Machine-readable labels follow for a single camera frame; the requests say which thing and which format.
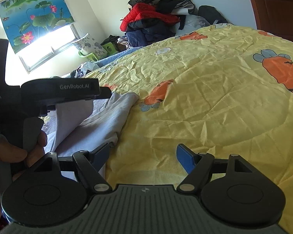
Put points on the person left hand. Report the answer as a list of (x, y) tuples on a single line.
[(13, 154)]

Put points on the blue knitted blanket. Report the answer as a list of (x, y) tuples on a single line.
[(107, 60)]

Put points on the white plastic bag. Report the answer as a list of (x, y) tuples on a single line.
[(83, 69)]

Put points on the lavender long sleeve top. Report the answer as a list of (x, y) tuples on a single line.
[(87, 124)]

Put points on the window with grey frame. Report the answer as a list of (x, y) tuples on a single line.
[(47, 47)]

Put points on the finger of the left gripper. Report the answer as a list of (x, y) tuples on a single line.
[(105, 93)]

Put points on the red puffer jacket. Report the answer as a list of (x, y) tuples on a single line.
[(141, 11)]

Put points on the yellow cartoon print quilt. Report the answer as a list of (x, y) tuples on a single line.
[(222, 89)]

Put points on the dark navy jacket pile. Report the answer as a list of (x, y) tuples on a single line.
[(147, 31)]

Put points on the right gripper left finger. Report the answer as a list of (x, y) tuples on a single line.
[(88, 164)]

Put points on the lotus print roller blind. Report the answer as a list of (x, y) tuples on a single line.
[(25, 21)]

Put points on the green plastic stool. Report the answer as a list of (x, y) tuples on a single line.
[(101, 52)]

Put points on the floral white pillow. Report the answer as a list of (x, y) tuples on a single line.
[(86, 44)]

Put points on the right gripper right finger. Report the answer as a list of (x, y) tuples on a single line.
[(197, 166)]

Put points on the black backpack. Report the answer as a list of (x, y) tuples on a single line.
[(211, 14)]

